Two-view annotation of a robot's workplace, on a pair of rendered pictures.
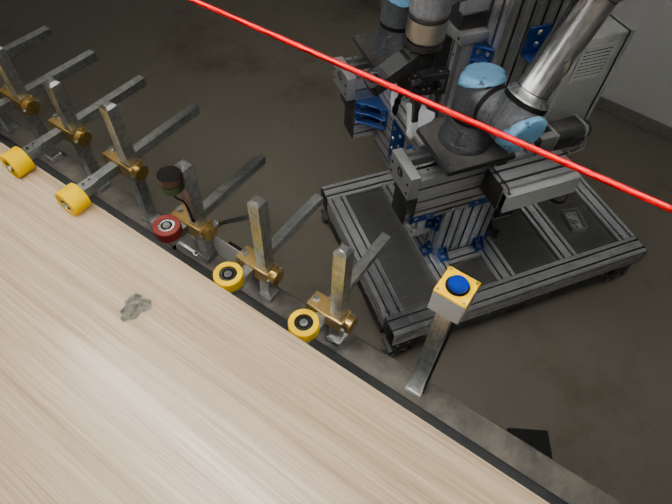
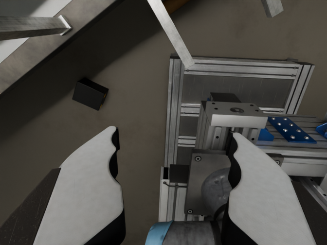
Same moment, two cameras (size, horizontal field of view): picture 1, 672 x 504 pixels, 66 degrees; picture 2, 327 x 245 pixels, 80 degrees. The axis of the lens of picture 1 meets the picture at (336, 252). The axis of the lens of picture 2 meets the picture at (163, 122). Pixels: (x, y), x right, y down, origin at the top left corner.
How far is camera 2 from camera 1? 107 cm
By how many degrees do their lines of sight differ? 35
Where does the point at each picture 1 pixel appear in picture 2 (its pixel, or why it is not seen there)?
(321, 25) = not seen: outside the picture
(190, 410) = not seen: outside the picture
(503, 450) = (10, 64)
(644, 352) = (126, 170)
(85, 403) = not seen: outside the picture
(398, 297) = (195, 75)
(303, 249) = (276, 33)
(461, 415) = (38, 49)
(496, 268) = (186, 139)
